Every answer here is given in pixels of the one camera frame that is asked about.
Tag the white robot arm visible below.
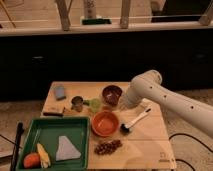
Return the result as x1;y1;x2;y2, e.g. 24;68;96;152
121;70;213;138

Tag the purple bowl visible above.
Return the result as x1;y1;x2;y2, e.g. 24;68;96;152
102;85;122;106

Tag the orange bowl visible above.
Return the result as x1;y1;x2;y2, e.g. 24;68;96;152
91;111;119;137

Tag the white cup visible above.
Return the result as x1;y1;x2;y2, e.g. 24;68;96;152
141;99;152;108

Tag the green measuring cup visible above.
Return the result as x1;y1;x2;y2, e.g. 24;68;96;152
83;98;101;113

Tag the metal cup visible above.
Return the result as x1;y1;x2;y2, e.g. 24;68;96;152
71;96;83;112

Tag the bunch of brown grapes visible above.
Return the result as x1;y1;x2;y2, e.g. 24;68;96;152
94;140;122;155

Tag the grey cloth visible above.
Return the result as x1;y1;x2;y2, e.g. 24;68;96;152
56;136;81;161

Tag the brown wooden block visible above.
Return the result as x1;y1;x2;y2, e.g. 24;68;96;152
43;107;64;117

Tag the green plastic tray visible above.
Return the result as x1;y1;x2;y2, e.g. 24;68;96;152
16;117;90;171

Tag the green box on shelf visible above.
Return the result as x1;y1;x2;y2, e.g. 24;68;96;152
82;18;111;25

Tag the yellow corn cob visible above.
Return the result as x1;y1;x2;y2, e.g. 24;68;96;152
37;143;51;169

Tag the black pole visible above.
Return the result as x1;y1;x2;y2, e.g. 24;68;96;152
10;122;24;171

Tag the orange tomato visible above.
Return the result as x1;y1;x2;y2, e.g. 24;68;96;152
23;153;40;169

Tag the black cable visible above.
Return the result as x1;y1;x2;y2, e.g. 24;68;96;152
168;132;213;171

